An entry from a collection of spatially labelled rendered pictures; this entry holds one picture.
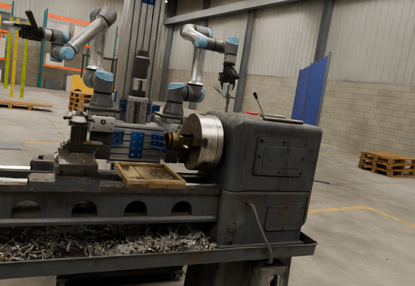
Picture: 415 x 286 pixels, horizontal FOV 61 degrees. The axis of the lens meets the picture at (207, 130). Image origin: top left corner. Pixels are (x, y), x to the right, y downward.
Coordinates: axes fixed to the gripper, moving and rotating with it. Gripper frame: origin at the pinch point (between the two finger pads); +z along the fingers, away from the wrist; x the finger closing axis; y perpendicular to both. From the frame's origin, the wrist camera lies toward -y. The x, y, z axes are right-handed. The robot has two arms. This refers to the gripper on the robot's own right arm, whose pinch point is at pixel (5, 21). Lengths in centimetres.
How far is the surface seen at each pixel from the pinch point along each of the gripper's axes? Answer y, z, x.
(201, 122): 25, -70, -98
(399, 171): 150, -862, 11
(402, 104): -2, -1149, 145
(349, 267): 141, -257, -135
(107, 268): 90, -23, -111
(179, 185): 56, -58, -107
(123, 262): 88, -29, -113
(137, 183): 56, -38, -99
